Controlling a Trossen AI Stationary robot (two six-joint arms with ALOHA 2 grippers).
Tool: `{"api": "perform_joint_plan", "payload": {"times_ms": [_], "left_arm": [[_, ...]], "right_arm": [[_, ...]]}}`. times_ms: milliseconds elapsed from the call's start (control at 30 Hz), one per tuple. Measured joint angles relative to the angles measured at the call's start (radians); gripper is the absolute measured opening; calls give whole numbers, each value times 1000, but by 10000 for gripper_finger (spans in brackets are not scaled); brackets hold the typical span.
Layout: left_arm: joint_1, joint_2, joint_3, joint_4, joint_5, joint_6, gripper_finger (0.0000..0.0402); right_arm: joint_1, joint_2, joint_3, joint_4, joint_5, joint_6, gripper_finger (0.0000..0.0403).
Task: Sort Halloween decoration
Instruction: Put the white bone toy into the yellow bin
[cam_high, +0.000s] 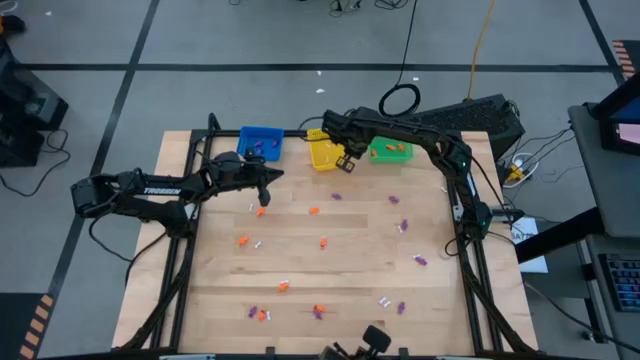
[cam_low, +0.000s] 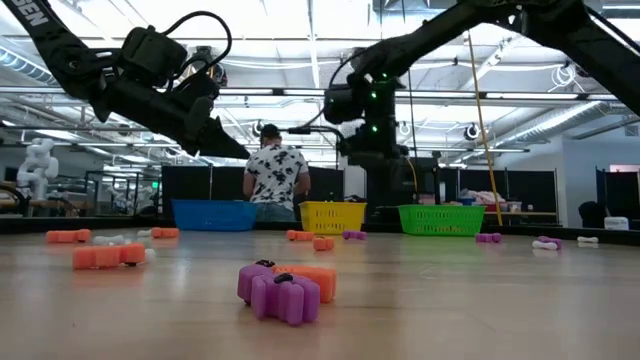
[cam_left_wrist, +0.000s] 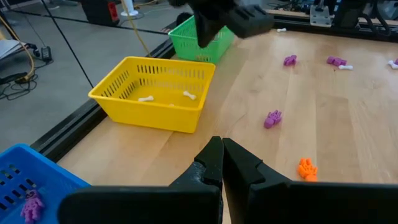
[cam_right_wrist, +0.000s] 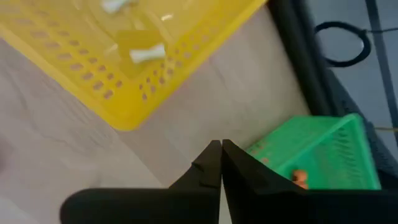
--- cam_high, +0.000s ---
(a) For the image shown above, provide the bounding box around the black striped floor mat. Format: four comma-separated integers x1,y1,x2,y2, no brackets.
611,38,640,81
0,291,56,360

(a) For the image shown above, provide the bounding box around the yellow power plug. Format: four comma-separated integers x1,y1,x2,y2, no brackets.
504,164,527,185

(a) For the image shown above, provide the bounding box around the white paper sheet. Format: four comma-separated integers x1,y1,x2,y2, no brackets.
509,217,550,275

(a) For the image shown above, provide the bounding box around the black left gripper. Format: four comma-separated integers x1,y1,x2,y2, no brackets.
209,149,285,208

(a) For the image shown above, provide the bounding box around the black backlit keyboard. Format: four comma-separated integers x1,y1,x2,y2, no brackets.
597,252,640,314

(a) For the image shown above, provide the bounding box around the black hanging cable with coil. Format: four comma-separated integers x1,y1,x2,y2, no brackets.
378,0,422,120

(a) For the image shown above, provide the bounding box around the black equipment stack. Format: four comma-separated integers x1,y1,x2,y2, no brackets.
0,47,70,169

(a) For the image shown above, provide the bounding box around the yellow hanging cable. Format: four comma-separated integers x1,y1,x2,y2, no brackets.
466,0,497,100

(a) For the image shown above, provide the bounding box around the black left arm base cable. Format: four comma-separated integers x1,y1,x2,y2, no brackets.
87,214,169,289

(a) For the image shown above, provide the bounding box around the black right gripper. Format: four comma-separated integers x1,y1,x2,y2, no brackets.
321,108,369,174

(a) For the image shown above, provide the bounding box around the green plastic basket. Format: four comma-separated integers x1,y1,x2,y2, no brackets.
368,135,415,164

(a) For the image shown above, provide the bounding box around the white cable loop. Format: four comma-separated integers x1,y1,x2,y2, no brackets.
502,151,542,190

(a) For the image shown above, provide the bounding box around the black floor cable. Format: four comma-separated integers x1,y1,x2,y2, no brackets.
521,279,640,355
0,127,72,199

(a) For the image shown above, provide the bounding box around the blue plastic basket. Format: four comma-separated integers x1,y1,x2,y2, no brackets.
236,125,286,163

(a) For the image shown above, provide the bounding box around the dark computer monitor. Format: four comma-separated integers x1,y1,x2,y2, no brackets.
592,73,640,157

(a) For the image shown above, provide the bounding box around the black cable bundle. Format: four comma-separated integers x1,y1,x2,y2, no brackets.
327,0,412,13

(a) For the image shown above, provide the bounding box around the black orange tool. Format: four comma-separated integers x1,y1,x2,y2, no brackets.
0,13,27,36

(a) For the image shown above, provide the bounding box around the yellow plastic basket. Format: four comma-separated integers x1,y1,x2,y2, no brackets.
305,127,347,173

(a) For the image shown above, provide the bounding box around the grey low desk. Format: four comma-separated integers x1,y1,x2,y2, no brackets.
579,234,640,360

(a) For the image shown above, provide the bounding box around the black desk support bar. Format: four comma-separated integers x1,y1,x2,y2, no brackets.
514,206,607,265

